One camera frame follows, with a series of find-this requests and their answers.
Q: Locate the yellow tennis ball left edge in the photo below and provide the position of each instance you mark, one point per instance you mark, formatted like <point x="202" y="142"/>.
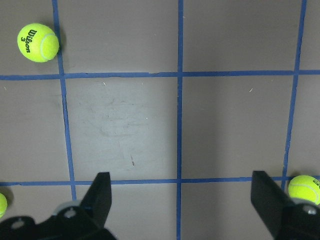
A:
<point x="3" y="205"/>

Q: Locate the yellow tennis ball right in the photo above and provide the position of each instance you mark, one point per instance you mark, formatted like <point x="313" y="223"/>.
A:
<point x="305" y="187"/>

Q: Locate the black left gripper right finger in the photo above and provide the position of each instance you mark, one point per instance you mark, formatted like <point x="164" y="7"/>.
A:
<point x="286" y="218"/>

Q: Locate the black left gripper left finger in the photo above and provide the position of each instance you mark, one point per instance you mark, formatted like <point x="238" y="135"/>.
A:
<point x="74" y="220"/>

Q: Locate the yellow Wilson tennis ball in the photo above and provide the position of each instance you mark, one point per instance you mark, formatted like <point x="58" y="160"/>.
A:
<point x="38" y="43"/>

